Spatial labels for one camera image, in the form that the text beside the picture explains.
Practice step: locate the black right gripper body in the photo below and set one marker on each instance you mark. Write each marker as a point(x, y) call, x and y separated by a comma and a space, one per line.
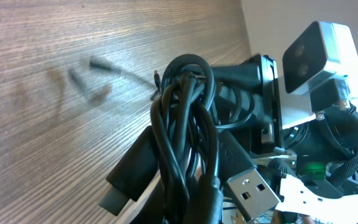
point(247, 103)

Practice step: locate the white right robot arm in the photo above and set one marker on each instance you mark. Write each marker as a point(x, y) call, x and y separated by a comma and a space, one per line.
point(312, 168)

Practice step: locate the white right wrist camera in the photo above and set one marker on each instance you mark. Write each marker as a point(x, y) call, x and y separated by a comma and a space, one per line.
point(324, 51)

